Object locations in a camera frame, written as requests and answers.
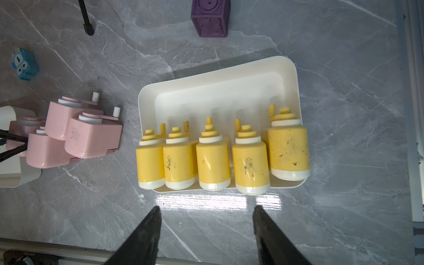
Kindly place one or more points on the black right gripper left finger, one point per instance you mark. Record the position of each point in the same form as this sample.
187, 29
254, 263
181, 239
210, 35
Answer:
141, 247

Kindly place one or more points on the white storage tray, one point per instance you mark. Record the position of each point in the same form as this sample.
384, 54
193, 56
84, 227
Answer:
14, 169
241, 92

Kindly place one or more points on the pink pencil sharpener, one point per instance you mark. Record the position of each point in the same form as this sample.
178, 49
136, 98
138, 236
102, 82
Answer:
90, 135
23, 127
44, 151
65, 108

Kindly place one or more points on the white left storage tray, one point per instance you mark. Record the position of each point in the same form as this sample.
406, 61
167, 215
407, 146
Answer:
14, 169

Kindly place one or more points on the purple cube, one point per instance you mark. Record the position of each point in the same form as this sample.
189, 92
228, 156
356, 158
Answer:
211, 17

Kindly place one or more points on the black microphone tripod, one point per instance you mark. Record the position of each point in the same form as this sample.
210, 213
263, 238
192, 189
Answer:
89, 29

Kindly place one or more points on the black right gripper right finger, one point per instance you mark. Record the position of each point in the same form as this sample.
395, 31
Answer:
274, 248

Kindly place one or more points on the white right storage tray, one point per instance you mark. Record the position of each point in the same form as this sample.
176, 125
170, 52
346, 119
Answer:
241, 92

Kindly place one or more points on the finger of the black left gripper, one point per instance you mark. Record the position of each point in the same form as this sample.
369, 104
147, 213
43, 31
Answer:
10, 153
5, 136

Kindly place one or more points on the blue owl toy block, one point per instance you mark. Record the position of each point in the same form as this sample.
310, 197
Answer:
23, 61

